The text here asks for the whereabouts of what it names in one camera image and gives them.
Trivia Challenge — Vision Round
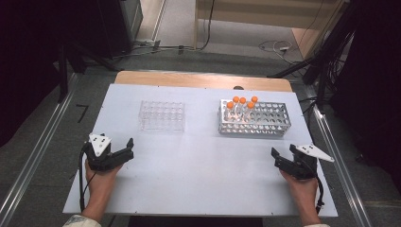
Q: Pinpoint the light wooden bench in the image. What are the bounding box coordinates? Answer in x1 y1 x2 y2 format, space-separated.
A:
193 0 349 60

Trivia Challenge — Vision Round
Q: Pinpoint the person's left sleeve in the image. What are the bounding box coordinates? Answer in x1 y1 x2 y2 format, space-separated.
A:
62 214 102 227

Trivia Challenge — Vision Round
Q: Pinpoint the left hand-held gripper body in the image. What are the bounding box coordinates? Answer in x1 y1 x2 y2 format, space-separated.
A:
82 132 122 172

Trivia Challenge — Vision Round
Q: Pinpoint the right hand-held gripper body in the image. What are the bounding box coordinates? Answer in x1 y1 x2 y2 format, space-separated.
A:
288 143 336 181

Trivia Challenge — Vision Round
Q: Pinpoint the metal floor rail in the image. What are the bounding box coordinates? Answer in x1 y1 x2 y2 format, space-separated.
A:
0 73 79 227
302 83 375 227

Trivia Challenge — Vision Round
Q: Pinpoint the person's left hand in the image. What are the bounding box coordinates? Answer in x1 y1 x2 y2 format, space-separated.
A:
84 163 123 203

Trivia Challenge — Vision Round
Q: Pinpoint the black cabinet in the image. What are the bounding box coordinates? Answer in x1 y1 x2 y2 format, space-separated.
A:
96 0 144 60

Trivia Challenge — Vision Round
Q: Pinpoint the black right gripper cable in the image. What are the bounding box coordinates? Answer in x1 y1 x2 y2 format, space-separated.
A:
315 174 326 216

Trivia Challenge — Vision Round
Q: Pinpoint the perforated metal tube rack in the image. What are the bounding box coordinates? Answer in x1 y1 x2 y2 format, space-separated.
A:
218 98 292 137

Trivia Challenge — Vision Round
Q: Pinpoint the person's right hand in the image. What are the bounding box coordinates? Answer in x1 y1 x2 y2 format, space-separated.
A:
279 169 320 206

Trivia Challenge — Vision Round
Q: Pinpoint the black tripod stand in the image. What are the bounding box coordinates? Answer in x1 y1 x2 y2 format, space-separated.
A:
267 0 357 112

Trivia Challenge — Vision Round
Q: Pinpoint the black slanted stand leg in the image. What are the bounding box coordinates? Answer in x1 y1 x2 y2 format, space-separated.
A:
67 41 121 72

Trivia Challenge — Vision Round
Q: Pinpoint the clear acrylic tube rack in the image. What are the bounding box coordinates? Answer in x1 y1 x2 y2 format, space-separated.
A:
138 99 186 133

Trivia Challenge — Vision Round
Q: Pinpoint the white floor cable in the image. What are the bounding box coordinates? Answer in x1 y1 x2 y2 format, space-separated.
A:
258 39 296 64

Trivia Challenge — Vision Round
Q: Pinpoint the grey floor cable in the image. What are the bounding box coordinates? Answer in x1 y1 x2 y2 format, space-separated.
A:
113 44 197 61

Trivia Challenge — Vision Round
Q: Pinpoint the black hanging cable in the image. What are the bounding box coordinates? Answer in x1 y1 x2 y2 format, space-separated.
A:
198 0 216 51

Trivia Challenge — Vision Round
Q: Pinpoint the dark curtain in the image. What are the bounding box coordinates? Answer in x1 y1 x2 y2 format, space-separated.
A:
0 0 102 148
330 0 401 190

